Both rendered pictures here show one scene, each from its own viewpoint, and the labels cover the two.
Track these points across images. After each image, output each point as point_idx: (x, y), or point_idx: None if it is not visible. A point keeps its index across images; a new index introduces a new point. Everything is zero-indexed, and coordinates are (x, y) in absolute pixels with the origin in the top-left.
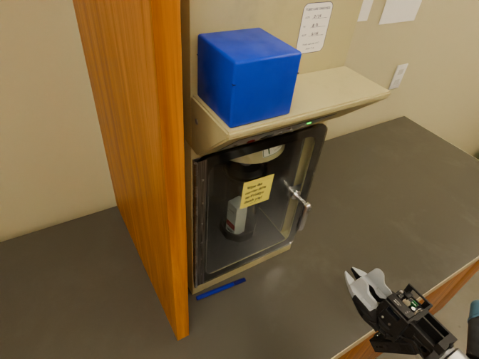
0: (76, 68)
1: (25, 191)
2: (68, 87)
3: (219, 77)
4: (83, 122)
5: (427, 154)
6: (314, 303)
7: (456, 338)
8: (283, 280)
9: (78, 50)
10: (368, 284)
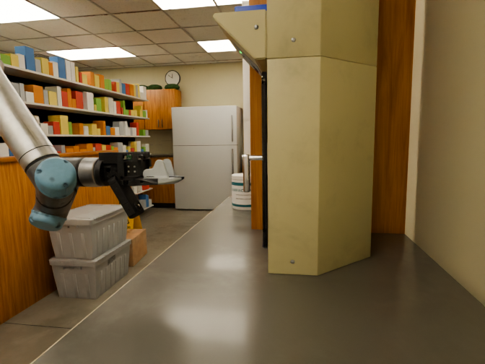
0: (417, 89)
1: None
2: (413, 105)
3: None
4: (413, 136)
5: None
6: (201, 262)
7: (99, 152)
8: (241, 259)
9: (419, 75)
10: (163, 159)
